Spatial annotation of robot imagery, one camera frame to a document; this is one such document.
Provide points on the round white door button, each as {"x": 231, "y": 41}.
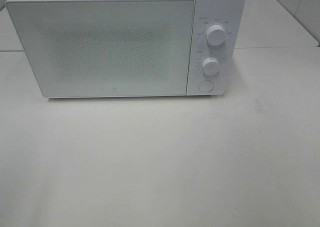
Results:
{"x": 206, "y": 86}

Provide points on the white microwave knob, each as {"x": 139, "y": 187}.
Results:
{"x": 216, "y": 34}
{"x": 210, "y": 66}

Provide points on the white microwave oven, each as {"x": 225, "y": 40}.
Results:
{"x": 205, "y": 14}

